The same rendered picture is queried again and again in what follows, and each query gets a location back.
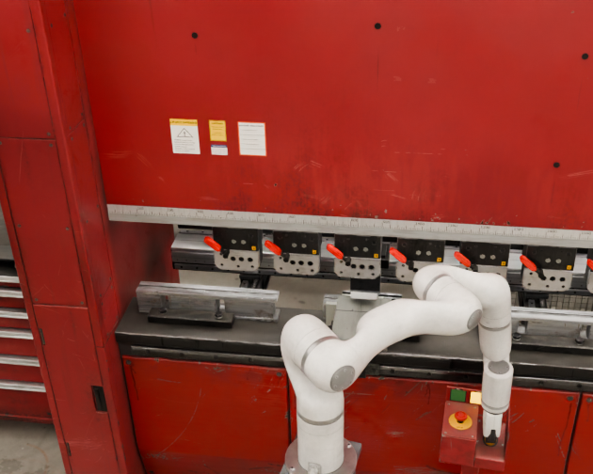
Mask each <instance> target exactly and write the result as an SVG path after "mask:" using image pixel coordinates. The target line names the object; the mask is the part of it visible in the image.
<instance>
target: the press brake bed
mask: <svg viewBox="0 0 593 474"><path fill-rule="evenodd" d="M119 348H120V357H121V362H122V367H123V373H124V378H125V384H126V389H127V395H128V400H129V405H130V411H131V417H132V422H133V427H134V433H135V439H136V447H137V450H138V452H139V455H140V458H141V460H142V463H143V465H144V468H145V470H146V473H147V474H280V472H281V469H282V467H283V465H284V462H285V453H286V451H287V449H288V447H289V446H290V444H291V443H292V442H293V441H294V440H295V438H296V436H297V396H296V394H295V391H294V388H293V386H292V383H291V381H290V378H289V375H288V373H287V370H286V368H285V365H284V362H283V358H282V355H270V354H257V353H245V352H234V351H221V350H209V349H197V348H185V347H173V346H161V345H149V344H137V343H125V342H119ZM483 372H484V371H473V370H461V369H449V368H437V367H425V366H413V365H401V364H389V363H376V362H369V363H368V364H367V366H366V378H357V380H356V381H355V382H354V383H353V384H352V385H351V386H350V387H348V388H347V389H345V390H343V393H344V402H345V408H344V438H345V439H346V440H349V441H354V442H359V443H361V453H360V456H359V459H358V462H357V466H356V474H461V467H462V465H455V464H449V463H443V462H440V461H439V460H440V449H441V431H442V424H443V415H444V407H445V402H446V391H447V386H449V387H463V388H469V389H477V390H482V382H483ZM510 394H511V397H510V414H509V439H508V443H507V450H506V456H505V469H504V471H498V470H491V469H485V468H479V471H478V474H593V380H592V379H581V378H568V377H556V376H545V375H533V374H520V373H513V378H512V386H511V392H510Z"/></svg>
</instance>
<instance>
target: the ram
mask: <svg viewBox="0 0 593 474"><path fill-rule="evenodd" d="M73 5H74V11H75V17H76V22H77V28H78V34H79V39H80V45H81V51H82V57H83V62H84V68H85V75H86V80H87V86H88V96H89V102H90V108H91V114H92V119H93V125H94V131H95V136H96V142H97V148H98V153H99V159H100V165H101V170H102V176H103V183H104V193H105V199H106V206H107V204H108V205H125V206H142V207H159V208H176V209H193V210H210V211H227V212H244V213H278V214H295V215H312V216H329V217H346V218H363V219H380V220H397V221H414V222H431V223H448V224H465V225H482V226H500V227H517V228H534V229H567V230H584V231H593V0H73ZM169 119H196V120H197V124H198V135H199V144H200V154H195V153H175V152H173V147H172V138H171V129H170V122H169ZM209 120H225V126H226V138H227V141H211V137H210V127H209ZM237 121H245V122H265V138H266V156H248V155H239V141H238V127H237ZM211 145H227V151H228V155H218V154H212V149H211ZM108 217H109V220H112V221H129V222H145V223H161V224H177V225H194V226H210V227H226V228H242V229H274V230H290V231H307V232H323V233H340V234H356V235H372V236H388V237H405V238H421V239H437V240H453V241H470V242H486V243H502V244H518V245H550V246H566V247H582V248H593V241H591V240H575V239H558V238H541V237H525V236H508V235H491V234H475V233H458V232H442V231H425V230H408V229H376V228H359V227H343V226H326V225H310V224H293V223H276V222H260V221H243V220H227V219H210V218H193V217H177V216H160V215H143V214H127V213H108Z"/></svg>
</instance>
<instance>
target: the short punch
mask: <svg viewBox="0 0 593 474"><path fill-rule="evenodd" d="M380 279H381V271H380V276H378V277H377V278H376V279H366V278H350V293H351V292H370V293H377V295H380Z"/></svg>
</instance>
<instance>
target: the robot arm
mask: <svg viewBox="0 0 593 474"><path fill-rule="evenodd" d="M412 287H413V290H414V292H415V294H416V295H417V297H418V298H419V299H420V300H415V299H396V300H392V301H391V302H388V303H386V304H383V305H381V306H379V307H377V308H374V309H372V310H370V311H369V312H367V313H366V314H364V315H363V316H362V317H361V318H360V320H359V322H358V324H357V328H356V335H355V336H354V337H353V338H352V339H350V340H340V339H339V338H338V337H337V336H336V335H335V334H334V333H333V332H332V331H331V330H330V329H329V328H328V327H327V326H326V325H325V324H324V323H323V322H322V321H321V320H319V319H318V318H316V317H314V316H312V315H310V314H300V315H297V316H295V317H294V318H292V319H291V320H289V321H288V322H287V323H286V325H285V326H284V328H283V329H282V332H281V337H280V349H281V354H282V358H283V362H284V365H285V368H286V370H287V373H288V375H289V378H290V381H291V383H292V386H293V388H294V391H295V394H296V421H297V439H296V440H294V441H293V442H292V443H291V444H290V446H289V447H288V449H287V451H286V453H285V466H286V468H287V471H288V472H289V474H353V473H354V471H355V469H356V466H357V453H356V451H355V449H354V447H353V446H352V445H351V443H350V442H349V441H347V440H346V439H345V438H344V408H345V402H344V393H343V390H345V389H347V388H348V387H350V386H351V385H352V384H353V383H354V382H355V381H356V380H357V378H358V377H359V376H360V374H361V373H362V371H363V370H364V368H365V367H366V366H367V364H368V363H369V362H370V361H371V360H372V358H373V357H375V356H376V355H377V354H378V353H379V352H381V351H382V350H383V349H385V348H387V347H388V346H390V345H392V344H394V343H396V342H398V341H400V340H403V339H406V338H408V337H411V336H415V335H423V334H429V335H443V336H454V335H460V334H464V333H467V332H469V331H471V330H473V329H474V328H475V327H476V326H477V325H478V330H479V343H480V349H481V352H482V354H483V362H484V372H483V382H482V392H481V405H482V407H483V409H484V412H483V435H484V436H485V437H486V443H494V444H495V443H496V437H499V436H500V432H501V425H502V417H503V413H504V412H505V411H506V410H507V408H508V406H509V401H510V392H511V386H512V378H513V366H512V365H511V363H509V353H510V351H511V292H510V288H509V285H508V283H507V281H506V280H505V279H504V278H503V277H502V276H500V275H497V274H493V273H476V272H472V271H468V270H464V269H461V268H457V267H454V266H450V265H443V264H434V265H428V266H426V267H423V268H422V269H420V270H419V271H418V272H417V273H416V274H415V276H414V278H413V280H412Z"/></svg>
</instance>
